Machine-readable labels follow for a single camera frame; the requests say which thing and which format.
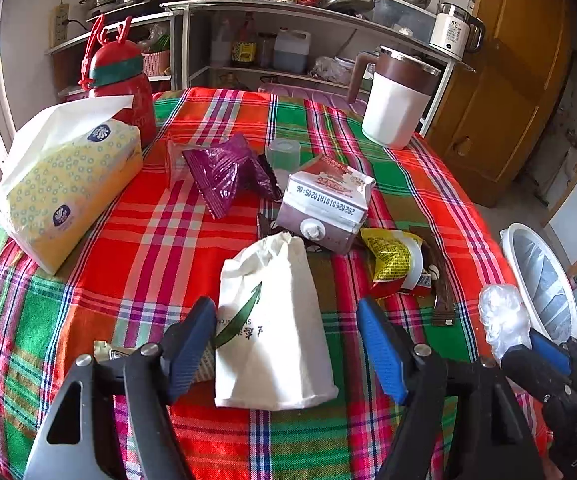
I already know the black frying pan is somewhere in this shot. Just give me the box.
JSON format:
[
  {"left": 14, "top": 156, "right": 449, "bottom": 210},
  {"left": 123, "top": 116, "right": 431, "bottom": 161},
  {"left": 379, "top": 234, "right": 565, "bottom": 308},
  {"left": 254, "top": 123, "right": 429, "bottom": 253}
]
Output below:
[{"left": 317, "top": 0, "right": 376, "bottom": 15}]

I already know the purple snack wrapper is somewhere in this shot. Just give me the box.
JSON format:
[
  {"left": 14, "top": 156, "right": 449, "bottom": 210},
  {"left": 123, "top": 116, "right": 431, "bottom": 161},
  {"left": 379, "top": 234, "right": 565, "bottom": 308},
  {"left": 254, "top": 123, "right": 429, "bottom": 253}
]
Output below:
[{"left": 183, "top": 133, "right": 283, "bottom": 220}]

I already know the clear storage box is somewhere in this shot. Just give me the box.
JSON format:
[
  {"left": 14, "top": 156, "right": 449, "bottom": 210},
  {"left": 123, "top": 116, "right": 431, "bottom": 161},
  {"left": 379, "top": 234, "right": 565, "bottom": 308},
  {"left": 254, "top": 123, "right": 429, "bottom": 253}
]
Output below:
[{"left": 373, "top": 0, "right": 436, "bottom": 44}]

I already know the pink milk carton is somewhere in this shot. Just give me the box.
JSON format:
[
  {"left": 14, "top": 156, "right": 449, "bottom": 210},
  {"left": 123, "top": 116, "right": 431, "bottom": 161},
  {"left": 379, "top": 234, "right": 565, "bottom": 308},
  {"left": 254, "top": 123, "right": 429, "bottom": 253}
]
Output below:
[{"left": 276, "top": 155, "right": 375, "bottom": 255}]

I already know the plaid tablecloth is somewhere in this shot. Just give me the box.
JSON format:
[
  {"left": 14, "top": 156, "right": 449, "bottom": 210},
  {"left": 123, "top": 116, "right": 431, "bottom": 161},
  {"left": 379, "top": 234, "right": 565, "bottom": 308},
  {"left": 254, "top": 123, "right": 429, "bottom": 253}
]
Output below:
[{"left": 0, "top": 86, "right": 552, "bottom": 480}]

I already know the white brown thermal jug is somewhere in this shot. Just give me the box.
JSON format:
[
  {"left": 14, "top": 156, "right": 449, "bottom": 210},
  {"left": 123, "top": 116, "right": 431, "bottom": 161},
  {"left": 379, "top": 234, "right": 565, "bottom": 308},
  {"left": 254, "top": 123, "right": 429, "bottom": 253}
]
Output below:
[{"left": 346, "top": 47, "right": 441, "bottom": 150}]

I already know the white electric kettle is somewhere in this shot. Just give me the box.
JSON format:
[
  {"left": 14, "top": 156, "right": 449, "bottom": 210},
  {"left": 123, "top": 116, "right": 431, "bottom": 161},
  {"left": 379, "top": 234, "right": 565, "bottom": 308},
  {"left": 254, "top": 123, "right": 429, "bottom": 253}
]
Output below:
[{"left": 429, "top": 2, "right": 486, "bottom": 60}]

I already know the yellow tissue pack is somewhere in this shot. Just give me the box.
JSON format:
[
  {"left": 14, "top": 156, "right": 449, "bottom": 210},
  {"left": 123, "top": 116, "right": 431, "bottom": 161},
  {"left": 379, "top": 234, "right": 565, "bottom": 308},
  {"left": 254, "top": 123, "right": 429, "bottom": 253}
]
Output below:
[{"left": 0, "top": 96, "right": 143, "bottom": 275}]

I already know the white paper bag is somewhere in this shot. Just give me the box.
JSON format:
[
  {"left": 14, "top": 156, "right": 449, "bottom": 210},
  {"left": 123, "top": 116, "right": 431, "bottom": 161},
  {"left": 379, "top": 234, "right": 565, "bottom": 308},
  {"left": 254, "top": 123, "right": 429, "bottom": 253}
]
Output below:
[{"left": 214, "top": 232, "right": 338, "bottom": 411}]

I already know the clear plastic wrap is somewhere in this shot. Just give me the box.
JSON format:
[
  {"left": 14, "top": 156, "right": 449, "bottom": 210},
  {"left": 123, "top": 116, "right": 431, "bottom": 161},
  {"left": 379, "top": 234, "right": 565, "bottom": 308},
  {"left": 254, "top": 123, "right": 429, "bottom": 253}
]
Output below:
[{"left": 478, "top": 284, "right": 532, "bottom": 363}]

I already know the white trash bin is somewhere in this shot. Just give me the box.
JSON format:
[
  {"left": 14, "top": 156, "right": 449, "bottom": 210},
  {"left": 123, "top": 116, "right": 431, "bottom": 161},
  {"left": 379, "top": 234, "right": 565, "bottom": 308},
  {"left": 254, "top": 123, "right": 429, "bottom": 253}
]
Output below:
[{"left": 500, "top": 222, "right": 577, "bottom": 344}]

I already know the brown coffee stick wrapper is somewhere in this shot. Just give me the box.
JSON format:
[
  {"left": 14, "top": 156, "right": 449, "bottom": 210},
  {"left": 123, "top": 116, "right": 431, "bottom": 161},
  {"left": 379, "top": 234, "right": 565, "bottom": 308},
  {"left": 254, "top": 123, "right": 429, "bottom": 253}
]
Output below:
[{"left": 409, "top": 226, "right": 456, "bottom": 327}]

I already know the clear plastic cup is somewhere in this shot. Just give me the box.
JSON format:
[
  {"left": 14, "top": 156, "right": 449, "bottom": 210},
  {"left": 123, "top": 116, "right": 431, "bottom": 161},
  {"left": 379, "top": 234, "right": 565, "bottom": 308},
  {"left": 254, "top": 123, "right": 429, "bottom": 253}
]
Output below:
[{"left": 266, "top": 138, "right": 301, "bottom": 191}]

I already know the wooden door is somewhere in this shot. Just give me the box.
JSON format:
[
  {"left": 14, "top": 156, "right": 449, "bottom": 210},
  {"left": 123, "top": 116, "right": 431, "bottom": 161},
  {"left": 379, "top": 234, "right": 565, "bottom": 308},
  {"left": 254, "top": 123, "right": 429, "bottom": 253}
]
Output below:
[{"left": 426, "top": 0, "right": 571, "bottom": 207}]

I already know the white plastic jug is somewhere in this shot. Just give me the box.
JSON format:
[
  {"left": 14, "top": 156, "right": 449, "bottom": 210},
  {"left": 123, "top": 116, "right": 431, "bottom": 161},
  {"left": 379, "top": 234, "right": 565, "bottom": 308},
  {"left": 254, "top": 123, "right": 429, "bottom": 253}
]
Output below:
[{"left": 272, "top": 28, "right": 311, "bottom": 74}]

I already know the beige wrapper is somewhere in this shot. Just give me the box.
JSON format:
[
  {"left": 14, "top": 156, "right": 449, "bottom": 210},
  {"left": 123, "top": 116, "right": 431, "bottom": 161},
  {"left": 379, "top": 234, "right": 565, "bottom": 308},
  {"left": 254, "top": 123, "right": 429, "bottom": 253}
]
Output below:
[{"left": 93, "top": 340, "right": 134, "bottom": 362}]

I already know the white power strip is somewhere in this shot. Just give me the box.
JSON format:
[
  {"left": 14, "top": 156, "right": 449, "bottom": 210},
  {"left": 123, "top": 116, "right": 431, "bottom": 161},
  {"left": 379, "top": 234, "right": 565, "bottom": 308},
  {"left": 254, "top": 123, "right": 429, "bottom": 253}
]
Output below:
[{"left": 50, "top": 3, "right": 69, "bottom": 48}]

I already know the pink plastic basket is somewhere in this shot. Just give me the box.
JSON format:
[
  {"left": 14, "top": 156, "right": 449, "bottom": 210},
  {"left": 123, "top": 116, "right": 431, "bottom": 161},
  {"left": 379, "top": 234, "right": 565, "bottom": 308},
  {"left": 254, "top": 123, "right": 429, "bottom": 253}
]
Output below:
[{"left": 142, "top": 50, "right": 170, "bottom": 77}]

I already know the red kids water bottle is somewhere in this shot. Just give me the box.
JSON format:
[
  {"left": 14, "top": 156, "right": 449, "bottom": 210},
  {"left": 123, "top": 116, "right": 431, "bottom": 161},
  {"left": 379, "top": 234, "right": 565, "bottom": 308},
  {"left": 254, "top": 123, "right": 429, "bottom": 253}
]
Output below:
[{"left": 79, "top": 15, "right": 157, "bottom": 148}]

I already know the metal kitchen shelf rack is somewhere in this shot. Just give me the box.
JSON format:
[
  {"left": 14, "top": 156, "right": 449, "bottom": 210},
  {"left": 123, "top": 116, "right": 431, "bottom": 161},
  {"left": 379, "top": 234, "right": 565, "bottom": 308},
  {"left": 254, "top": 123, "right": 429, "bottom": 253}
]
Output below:
[{"left": 45, "top": 0, "right": 477, "bottom": 137}]

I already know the yellow label oil bottle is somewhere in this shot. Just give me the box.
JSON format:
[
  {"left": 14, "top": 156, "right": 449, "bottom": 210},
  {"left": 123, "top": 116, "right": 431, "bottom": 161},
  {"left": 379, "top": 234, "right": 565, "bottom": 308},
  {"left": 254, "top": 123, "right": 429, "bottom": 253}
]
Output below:
[{"left": 231, "top": 13, "right": 257, "bottom": 66}]

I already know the yellow snack wrapper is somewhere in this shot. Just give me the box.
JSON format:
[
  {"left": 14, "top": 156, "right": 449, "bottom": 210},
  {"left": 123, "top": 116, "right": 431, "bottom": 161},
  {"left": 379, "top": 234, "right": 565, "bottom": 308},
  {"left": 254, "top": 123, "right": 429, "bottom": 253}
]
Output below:
[{"left": 360, "top": 228, "right": 433, "bottom": 299}]

